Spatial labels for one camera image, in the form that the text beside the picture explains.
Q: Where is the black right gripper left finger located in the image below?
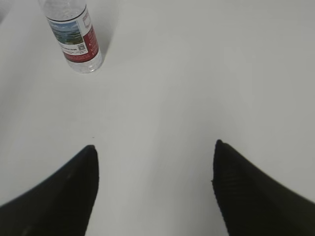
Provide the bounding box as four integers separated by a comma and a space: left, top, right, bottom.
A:
0, 145, 99, 236

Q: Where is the clear plastic water bottle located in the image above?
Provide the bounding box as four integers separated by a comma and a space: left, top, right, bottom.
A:
38, 0, 102, 73

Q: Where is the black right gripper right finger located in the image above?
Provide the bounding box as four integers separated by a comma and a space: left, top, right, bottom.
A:
212, 140, 315, 236

